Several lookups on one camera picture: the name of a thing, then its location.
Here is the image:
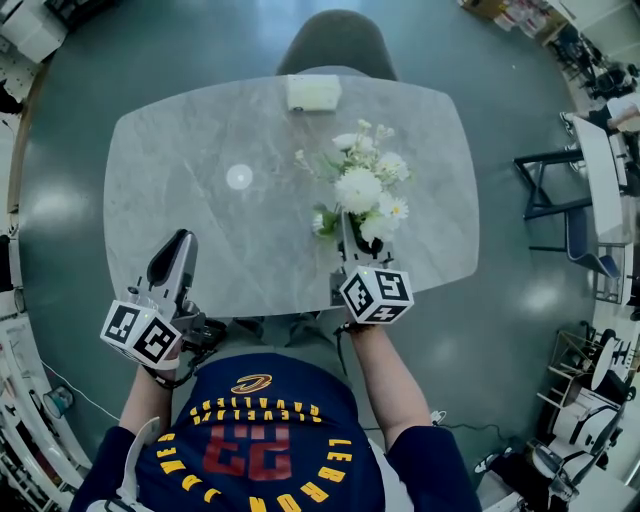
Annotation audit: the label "black camera module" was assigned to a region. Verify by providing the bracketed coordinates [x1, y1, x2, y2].
[181, 310, 229, 352]

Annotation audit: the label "small translucent container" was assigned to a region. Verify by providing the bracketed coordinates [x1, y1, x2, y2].
[43, 384, 76, 420]

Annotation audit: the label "black floor cable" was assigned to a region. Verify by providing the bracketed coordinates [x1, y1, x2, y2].
[433, 421, 512, 447]

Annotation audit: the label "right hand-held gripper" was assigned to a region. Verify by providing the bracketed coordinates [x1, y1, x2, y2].
[329, 209, 415, 325]

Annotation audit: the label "blue grey chair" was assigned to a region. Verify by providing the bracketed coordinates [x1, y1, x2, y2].
[528, 206, 624, 282]

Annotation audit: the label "white tissue box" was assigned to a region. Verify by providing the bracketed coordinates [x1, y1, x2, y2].
[285, 74, 344, 113]

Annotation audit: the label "person's legs grey trousers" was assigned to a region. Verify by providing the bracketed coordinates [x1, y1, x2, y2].
[219, 309, 354, 387]

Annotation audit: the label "white and black robot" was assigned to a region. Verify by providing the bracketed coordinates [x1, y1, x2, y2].
[548, 389, 627, 451]

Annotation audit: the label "person's right forearm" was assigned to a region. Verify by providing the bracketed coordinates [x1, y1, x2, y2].
[347, 323, 434, 450]

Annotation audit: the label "white metal rack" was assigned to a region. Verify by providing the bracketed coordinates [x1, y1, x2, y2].
[0, 313, 92, 512]

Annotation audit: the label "white flowers bouquet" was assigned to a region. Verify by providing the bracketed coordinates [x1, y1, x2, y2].
[293, 118, 413, 247]

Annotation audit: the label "white floor cable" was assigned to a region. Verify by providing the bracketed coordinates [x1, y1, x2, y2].
[38, 358, 122, 422]

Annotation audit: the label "black metal shelf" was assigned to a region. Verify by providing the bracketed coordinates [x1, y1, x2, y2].
[43, 0, 122, 27]

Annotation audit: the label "white storage cabinet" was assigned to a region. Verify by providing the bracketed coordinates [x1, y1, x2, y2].
[0, 0, 69, 64]

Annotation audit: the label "person's navy jersey torso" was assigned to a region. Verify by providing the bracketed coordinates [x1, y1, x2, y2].
[69, 351, 482, 512]

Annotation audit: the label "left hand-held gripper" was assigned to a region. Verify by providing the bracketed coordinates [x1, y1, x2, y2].
[99, 228, 207, 365]

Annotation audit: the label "white desk black frame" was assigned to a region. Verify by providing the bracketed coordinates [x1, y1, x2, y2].
[513, 115, 631, 247]

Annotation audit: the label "wooden step platform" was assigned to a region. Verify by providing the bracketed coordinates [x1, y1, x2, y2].
[6, 63, 52, 215]

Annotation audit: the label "grey marble table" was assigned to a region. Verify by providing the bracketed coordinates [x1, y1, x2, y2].
[102, 66, 482, 319]

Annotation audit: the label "clear water jug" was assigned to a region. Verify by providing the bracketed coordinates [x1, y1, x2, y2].
[504, 0, 544, 37]

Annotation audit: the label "grey shell chair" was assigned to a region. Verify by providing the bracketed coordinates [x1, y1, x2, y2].
[275, 9, 399, 83]

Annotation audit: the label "white shoulder strap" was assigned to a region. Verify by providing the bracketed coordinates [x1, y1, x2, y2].
[102, 416, 162, 512]

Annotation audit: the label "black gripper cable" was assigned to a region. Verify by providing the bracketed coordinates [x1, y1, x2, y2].
[143, 343, 222, 392]
[333, 321, 352, 382]

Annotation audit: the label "large cardboard box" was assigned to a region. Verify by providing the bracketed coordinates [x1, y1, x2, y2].
[458, 0, 509, 21]

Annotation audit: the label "person's left forearm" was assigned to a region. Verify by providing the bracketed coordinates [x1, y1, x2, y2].
[118, 366, 175, 437]

